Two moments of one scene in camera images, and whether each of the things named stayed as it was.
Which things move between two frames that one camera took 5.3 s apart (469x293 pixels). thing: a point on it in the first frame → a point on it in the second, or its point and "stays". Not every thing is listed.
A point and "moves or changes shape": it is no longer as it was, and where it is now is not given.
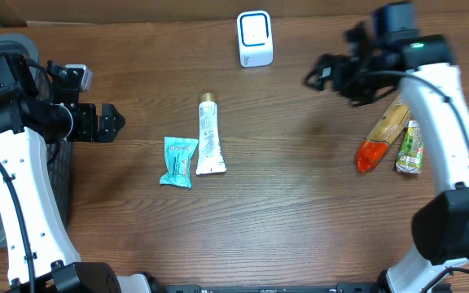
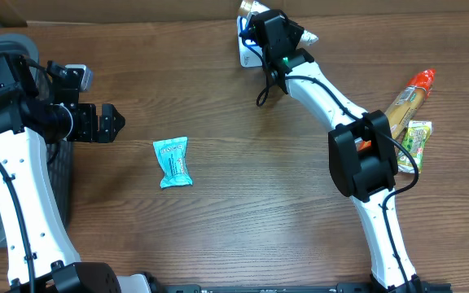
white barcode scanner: x=255 y=38 stays
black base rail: x=310 y=288 stays
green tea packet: x=411 y=155 stays
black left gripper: x=86 y=122 stays
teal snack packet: x=179 y=151 moves or changes shape
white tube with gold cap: x=210 y=159 → x=250 y=52
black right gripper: x=339 y=76 → x=259 y=21
